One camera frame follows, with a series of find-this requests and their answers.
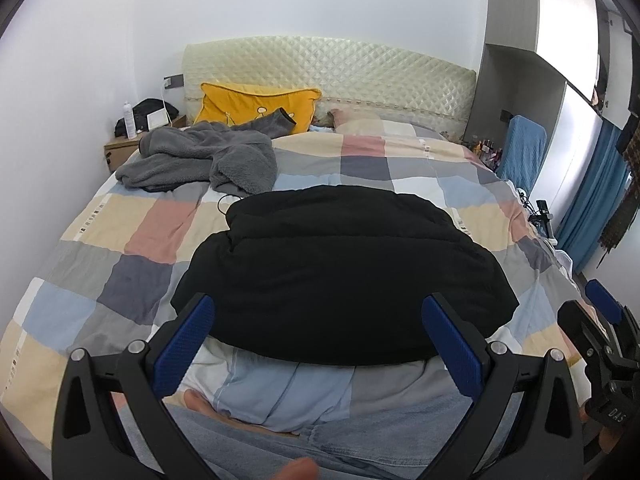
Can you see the person's jeans legs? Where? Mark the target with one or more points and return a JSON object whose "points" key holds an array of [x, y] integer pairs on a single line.
{"points": [[375, 430]]}

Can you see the wall socket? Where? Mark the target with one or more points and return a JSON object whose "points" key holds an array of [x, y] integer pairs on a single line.
{"points": [[505, 116], [173, 81]]}

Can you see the black puffer jacket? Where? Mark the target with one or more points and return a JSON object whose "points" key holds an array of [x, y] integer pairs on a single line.
{"points": [[350, 270]]}

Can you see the blue towel on chair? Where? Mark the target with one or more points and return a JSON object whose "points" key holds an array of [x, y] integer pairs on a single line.
{"points": [[525, 155]]}

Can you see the pink pillow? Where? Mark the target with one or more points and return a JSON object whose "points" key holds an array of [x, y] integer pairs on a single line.
{"points": [[357, 117]]}

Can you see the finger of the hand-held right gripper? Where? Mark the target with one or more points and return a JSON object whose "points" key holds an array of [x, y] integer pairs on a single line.
{"points": [[577, 320], [602, 297]]}

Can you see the row of cosmetic bottles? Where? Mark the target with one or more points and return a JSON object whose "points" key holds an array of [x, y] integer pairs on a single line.
{"points": [[485, 152]]}

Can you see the white cloth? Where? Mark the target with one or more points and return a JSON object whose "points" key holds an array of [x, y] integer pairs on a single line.
{"points": [[563, 262]]}

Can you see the blue curtain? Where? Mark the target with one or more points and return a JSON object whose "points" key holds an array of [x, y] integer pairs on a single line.
{"points": [[595, 200]]}

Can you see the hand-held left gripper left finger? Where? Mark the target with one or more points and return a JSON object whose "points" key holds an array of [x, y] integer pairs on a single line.
{"points": [[182, 347]]}

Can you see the dark patterned hanging cloth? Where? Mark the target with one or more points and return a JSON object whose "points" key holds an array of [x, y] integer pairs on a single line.
{"points": [[622, 200]]}

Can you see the cream quilted headboard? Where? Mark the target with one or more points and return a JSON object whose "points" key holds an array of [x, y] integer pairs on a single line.
{"points": [[350, 75]]}

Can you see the grey and white wardrobe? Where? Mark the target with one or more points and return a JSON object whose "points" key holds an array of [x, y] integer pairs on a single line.
{"points": [[545, 35]]}

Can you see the grey fleece garment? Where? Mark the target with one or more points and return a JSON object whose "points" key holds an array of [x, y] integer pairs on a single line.
{"points": [[200, 155]]}

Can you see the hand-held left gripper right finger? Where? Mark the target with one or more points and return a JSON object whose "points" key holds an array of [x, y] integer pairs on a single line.
{"points": [[452, 347]]}

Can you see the brown nightstand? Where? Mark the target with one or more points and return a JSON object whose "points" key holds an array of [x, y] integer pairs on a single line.
{"points": [[120, 152]]}

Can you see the white flat device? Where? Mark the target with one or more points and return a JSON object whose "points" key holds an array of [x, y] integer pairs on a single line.
{"points": [[157, 119]]}

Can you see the pastel checkered duvet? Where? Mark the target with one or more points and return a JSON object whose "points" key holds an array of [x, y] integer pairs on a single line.
{"points": [[150, 220]]}

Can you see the white spray bottle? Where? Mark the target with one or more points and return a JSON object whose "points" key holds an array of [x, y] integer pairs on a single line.
{"points": [[130, 120]]}

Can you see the fluffy plush toy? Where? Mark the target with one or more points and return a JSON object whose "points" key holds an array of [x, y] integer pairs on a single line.
{"points": [[323, 119]]}

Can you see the yellow pillow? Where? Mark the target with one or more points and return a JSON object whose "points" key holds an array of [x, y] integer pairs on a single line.
{"points": [[240, 102]]}

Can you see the black bag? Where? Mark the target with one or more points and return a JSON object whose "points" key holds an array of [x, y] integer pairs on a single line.
{"points": [[145, 107]]}

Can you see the black camera stand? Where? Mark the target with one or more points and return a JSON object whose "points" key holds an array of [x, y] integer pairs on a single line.
{"points": [[544, 217]]}

